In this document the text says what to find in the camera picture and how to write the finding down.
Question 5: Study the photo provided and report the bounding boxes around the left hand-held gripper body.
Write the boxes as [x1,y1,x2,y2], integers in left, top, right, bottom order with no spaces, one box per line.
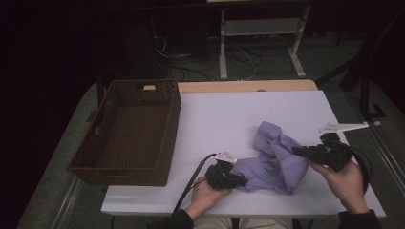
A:
[204,152,239,191]

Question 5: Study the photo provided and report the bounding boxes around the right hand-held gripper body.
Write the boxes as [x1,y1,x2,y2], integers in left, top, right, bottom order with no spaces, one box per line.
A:
[313,122,371,173]

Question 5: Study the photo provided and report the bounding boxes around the purple shorts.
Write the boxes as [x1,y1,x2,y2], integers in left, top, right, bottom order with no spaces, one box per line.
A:
[230,120,310,196]

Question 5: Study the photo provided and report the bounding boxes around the brown woven basket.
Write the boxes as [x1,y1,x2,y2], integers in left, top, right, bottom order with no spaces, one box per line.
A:
[66,79,181,188]

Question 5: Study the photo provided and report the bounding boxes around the person's left hand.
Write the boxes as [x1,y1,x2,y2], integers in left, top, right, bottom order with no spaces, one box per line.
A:
[185,177,233,220]

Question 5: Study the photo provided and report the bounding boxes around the person's right hand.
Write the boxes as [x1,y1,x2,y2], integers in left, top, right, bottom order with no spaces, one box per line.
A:
[309,159,371,215]

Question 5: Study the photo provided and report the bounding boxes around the person's right leg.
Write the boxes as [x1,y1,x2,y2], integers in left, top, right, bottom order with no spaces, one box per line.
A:
[238,217,294,229]

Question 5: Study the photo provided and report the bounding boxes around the person's leg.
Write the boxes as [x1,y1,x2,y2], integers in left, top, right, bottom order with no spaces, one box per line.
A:
[192,217,233,229]
[238,217,294,229]

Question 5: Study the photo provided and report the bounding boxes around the person's left leg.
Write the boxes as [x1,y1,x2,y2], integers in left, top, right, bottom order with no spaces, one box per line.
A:
[192,217,233,229]

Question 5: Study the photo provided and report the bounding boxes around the white board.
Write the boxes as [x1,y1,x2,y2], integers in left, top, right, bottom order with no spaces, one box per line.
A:
[100,90,387,219]

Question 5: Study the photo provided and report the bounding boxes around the black metal stand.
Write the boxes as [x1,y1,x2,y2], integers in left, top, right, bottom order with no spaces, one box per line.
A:
[358,71,388,122]

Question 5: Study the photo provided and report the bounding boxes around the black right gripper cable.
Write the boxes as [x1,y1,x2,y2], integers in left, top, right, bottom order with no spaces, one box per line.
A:
[347,144,373,193]

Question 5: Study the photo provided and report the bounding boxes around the metal floor rail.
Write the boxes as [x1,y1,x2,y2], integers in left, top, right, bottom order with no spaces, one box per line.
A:
[52,176,83,229]
[356,104,405,195]

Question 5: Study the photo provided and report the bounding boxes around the tangle of floor cables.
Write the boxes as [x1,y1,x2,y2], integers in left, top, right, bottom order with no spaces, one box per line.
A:
[154,34,266,82]

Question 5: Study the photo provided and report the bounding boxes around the white metal desk frame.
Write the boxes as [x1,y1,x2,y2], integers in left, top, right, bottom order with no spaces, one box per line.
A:
[219,4,311,80]

